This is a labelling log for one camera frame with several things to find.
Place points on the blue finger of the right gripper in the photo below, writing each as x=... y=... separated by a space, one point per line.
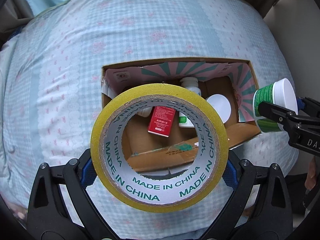
x=309 y=106

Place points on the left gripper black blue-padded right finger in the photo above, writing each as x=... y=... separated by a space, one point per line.
x=271 y=217

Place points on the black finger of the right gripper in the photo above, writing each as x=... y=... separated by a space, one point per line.
x=272 y=117

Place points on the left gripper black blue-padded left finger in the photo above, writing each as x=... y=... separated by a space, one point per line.
x=48 y=217

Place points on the cardboard box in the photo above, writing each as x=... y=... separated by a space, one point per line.
x=156 y=141

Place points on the pale green jar white lid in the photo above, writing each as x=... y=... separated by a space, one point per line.
x=221 y=105

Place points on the yellow tape roll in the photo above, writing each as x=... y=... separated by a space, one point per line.
x=164 y=191

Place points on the white pill bottle green label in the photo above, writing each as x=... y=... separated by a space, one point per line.
x=192 y=85

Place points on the red carton box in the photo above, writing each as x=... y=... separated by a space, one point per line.
x=161 y=121

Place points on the white jar black lid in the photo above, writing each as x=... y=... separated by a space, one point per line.
x=145 y=112

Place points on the person's hand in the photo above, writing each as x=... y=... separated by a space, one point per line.
x=311 y=176

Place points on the light blue bed sheet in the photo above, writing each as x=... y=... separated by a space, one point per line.
x=51 y=70

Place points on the left grey curtain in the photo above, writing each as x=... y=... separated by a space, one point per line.
x=14 y=14

